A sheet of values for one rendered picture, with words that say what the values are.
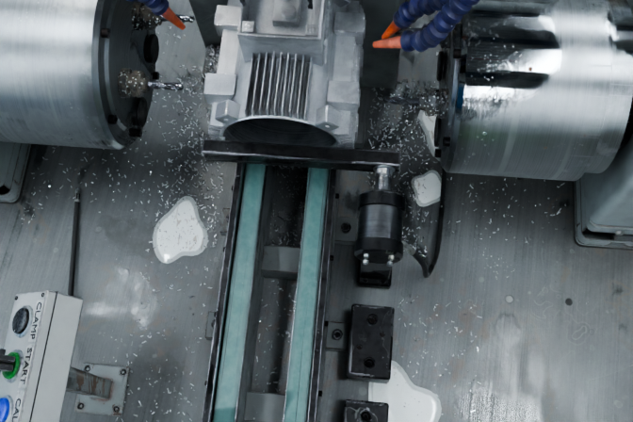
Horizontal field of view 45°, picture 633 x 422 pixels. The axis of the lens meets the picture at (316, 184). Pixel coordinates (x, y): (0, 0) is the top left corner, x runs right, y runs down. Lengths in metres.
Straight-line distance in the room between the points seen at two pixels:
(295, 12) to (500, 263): 0.50
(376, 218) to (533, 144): 0.20
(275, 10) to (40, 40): 0.28
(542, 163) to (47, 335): 0.61
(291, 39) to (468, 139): 0.24
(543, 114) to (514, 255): 0.34
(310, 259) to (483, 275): 0.28
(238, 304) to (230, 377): 0.09
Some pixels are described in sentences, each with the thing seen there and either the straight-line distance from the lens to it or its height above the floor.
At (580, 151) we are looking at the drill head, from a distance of 0.94.
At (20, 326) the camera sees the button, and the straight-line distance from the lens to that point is 0.94.
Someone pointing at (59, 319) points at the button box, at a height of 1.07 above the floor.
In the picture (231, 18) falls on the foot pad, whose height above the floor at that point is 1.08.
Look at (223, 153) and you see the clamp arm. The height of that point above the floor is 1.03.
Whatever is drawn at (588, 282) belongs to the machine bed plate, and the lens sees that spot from 1.21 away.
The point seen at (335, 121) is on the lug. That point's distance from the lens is 0.93.
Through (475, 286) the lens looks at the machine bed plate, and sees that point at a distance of 1.17.
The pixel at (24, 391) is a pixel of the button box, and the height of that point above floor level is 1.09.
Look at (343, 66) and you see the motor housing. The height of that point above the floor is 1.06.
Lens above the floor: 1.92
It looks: 70 degrees down
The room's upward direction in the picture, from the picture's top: 7 degrees counter-clockwise
